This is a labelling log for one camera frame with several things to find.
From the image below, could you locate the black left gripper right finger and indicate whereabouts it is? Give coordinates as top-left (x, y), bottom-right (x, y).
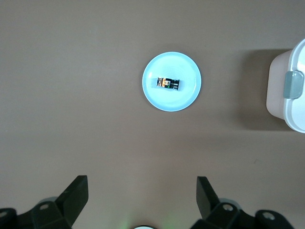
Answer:
top-left (192, 176), bottom-right (295, 229)

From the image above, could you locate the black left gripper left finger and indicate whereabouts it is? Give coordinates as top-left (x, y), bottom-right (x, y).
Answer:
top-left (0, 175), bottom-right (89, 229)

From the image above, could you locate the orange black push switch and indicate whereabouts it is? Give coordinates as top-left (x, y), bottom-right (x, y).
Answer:
top-left (156, 76), bottom-right (182, 92)

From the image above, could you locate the white lidded pink storage box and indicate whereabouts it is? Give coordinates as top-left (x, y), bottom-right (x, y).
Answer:
top-left (266, 38), bottom-right (305, 134)

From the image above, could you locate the light blue round plate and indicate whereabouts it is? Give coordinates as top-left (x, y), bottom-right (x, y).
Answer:
top-left (142, 51), bottom-right (203, 112)

